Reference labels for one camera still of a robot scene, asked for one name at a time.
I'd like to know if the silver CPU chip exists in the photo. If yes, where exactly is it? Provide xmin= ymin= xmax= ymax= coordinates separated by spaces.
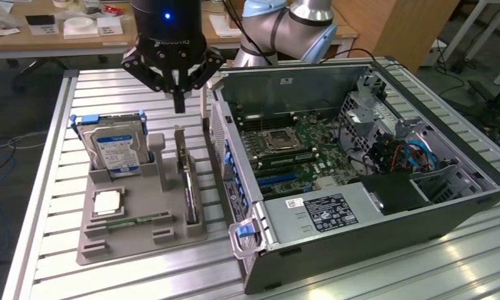
xmin=92 ymin=191 xmax=124 ymax=216

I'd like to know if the dark grey PC case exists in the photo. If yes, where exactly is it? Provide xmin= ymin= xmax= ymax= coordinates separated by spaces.
xmin=199 ymin=61 xmax=500 ymax=296

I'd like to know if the black RAM slot row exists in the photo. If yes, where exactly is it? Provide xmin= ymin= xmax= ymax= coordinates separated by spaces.
xmin=238 ymin=112 xmax=298 ymax=131

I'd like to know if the grey metal disk bay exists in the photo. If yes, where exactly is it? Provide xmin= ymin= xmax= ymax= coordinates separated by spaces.
xmin=408 ymin=164 xmax=485 ymax=204

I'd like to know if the green RAM stick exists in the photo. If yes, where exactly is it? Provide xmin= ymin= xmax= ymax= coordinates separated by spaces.
xmin=87 ymin=212 xmax=168 ymax=228

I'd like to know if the white box with black top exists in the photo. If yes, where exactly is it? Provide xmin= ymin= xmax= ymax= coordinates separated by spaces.
xmin=24 ymin=14 xmax=62 ymax=36

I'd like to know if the blue expansion slot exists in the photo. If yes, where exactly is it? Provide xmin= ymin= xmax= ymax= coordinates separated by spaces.
xmin=256 ymin=173 xmax=300 ymax=188

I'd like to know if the wooden desk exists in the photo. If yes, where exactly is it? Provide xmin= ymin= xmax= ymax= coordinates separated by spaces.
xmin=0 ymin=0 xmax=359 ymax=60

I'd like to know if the blue disk wire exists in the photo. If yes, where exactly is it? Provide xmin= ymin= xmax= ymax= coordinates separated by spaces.
xmin=403 ymin=140 xmax=439 ymax=173

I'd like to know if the white box with round roll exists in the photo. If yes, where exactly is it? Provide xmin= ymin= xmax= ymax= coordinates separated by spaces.
xmin=63 ymin=17 xmax=102 ymax=41

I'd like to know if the low profile graphics card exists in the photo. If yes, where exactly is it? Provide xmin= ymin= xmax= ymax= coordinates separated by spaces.
xmin=174 ymin=124 xmax=204 ymax=226

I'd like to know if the grey metal drive cage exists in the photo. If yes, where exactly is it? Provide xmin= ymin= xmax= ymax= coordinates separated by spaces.
xmin=339 ymin=74 xmax=404 ymax=153

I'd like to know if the grey power supply unit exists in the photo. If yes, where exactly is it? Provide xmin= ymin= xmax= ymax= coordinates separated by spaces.
xmin=263 ymin=182 xmax=384 ymax=244

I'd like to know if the white paper stack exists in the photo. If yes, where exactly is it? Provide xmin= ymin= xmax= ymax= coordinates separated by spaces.
xmin=210 ymin=14 xmax=246 ymax=38

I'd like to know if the grey plastic parts rack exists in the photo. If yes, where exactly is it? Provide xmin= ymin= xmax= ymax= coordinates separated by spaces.
xmin=75 ymin=132 xmax=210 ymax=266

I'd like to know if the white labelled box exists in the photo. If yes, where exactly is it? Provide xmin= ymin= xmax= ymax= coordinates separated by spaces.
xmin=96 ymin=17 xmax=124 ymax=37

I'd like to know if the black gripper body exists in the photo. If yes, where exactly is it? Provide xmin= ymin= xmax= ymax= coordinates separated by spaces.
xmin=130 ymin=0 xmax=208 ymax=92

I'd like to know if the metal CPU socket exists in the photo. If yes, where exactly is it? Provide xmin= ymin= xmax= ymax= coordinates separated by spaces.
xmin=262 ymin=127 xmax=298 ymax=151

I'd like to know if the wooden cabinet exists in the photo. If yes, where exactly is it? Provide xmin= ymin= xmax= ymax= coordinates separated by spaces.
xmin=350 ymin=0 xmax=462 ymax=73

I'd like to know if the black installed RAM module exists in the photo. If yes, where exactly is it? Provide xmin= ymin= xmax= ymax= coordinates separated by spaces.
xmin=254 ymin=151 xmax=318 ymax=169

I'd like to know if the hard disk in blue caddy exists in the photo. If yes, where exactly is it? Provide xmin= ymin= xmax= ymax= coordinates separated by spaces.
xmin=70 ymin=109 xmax=148 ymax=181

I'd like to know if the green motherboard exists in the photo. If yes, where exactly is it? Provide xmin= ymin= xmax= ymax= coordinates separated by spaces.
xmin=232 ymin=112 xmax=362 ymax=201

